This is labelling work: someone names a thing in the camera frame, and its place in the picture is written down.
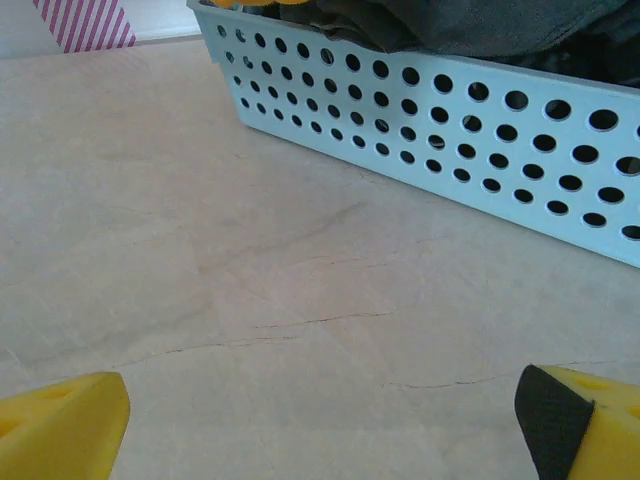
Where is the light blue perforated plastic basket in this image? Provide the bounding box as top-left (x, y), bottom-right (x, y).
top-left (185, 0), bottom-right (640, 270)

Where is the dark grey t-shirt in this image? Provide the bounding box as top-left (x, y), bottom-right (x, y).
top-left (219, 0), bottom-right (640, 89)

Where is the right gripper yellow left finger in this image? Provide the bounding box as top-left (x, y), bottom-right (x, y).
top-left (0, 371), bottom-right (132, 480)

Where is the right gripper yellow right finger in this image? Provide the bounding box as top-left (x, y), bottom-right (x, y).
top-left (514, 364), bottom-right (640, 480)

